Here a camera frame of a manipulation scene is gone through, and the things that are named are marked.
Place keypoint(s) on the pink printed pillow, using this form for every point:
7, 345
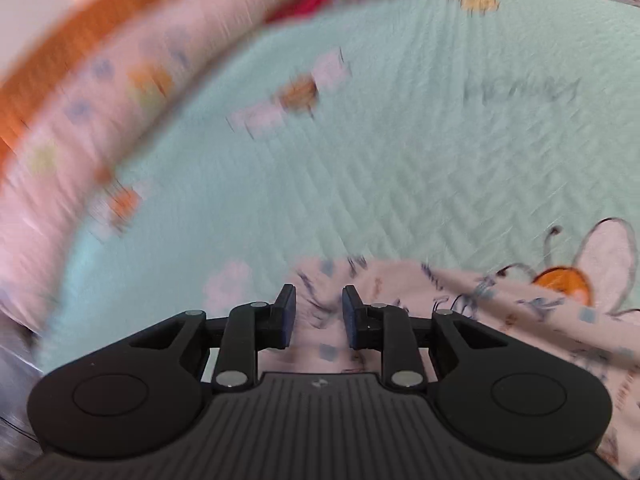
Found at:
75, 110

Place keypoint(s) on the wooden headboard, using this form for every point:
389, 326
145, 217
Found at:
75, 35

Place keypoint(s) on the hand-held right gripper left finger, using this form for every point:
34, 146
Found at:
286, 317

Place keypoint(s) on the green bee-print quilt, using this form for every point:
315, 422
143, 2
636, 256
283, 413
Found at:
400, 160

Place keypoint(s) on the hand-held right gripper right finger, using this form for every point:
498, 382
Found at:
351, 320

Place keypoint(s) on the white letter-print pajama pants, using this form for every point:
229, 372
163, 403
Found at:
525, 320

